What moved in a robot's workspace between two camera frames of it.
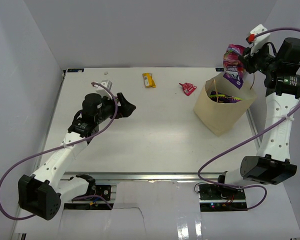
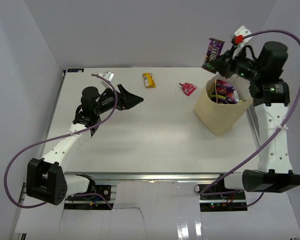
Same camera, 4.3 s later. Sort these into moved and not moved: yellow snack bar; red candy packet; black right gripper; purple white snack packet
Moved: purple white snack packet; black right gripper
Not moved: red candy packet; yellow snack bar
